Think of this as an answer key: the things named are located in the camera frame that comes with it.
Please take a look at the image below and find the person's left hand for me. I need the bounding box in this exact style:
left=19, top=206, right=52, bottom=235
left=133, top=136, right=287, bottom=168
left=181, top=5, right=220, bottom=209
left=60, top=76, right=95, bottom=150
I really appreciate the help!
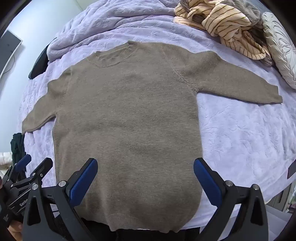
left=8, top=220, right=24, bottom=235

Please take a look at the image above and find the grey cabinet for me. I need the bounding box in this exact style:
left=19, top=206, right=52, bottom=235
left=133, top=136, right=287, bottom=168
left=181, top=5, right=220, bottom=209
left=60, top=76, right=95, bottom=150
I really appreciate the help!
left=266, top=183, right=296, bottom=215

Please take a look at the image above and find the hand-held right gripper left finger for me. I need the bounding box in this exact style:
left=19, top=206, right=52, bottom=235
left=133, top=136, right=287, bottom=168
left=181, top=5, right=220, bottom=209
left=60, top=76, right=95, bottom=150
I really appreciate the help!
left=22, top=158, right=99, bottom=241

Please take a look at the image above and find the black padded object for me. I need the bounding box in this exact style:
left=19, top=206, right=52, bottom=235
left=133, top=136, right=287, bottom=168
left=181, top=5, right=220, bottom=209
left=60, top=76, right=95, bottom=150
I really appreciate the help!
left=28, top=43, right=57, bottom=80

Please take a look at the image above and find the lavender embossed blanket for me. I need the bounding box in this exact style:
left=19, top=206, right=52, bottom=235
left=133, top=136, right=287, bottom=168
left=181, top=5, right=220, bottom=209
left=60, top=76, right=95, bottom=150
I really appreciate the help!
left=17, top=0, right=296, bottom=232

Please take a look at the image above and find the dark green cloth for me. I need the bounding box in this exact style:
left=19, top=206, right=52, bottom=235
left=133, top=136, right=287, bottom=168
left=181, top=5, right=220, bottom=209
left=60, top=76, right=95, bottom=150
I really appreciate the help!
left=10, top=133, right=26, bottom=168

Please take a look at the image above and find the white embossed pillow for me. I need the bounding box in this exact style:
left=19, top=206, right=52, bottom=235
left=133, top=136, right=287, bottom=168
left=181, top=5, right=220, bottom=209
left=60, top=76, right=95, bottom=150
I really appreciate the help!
left=262, top=11, right=296, bottom=90

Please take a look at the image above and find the dark wall monitor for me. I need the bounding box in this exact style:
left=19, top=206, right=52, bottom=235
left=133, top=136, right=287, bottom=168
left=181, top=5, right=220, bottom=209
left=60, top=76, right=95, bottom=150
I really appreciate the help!
left=0, top=30, right=23, bottom=78

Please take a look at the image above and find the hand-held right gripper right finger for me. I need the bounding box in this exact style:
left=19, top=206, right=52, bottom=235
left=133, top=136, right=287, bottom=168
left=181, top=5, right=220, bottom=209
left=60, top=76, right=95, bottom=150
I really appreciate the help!
left=193, top=158, right=269, bottom=241

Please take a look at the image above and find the thin black cable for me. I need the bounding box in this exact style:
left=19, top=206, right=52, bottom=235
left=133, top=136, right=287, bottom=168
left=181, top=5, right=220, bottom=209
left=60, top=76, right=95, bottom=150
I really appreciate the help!
left=4, top=54, right=16, bottom=73

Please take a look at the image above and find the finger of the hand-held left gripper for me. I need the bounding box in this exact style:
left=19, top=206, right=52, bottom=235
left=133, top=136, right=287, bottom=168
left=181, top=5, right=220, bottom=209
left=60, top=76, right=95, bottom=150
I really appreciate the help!
left=10, top=158, right=53, bottom=197
left=3, top=154, right=32, bottom=183

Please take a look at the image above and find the brown knit sweater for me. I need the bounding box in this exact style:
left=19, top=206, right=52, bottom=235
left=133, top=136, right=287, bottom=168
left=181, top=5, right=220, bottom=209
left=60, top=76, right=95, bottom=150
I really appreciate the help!
left=21, top=40, right=283, bottom=233

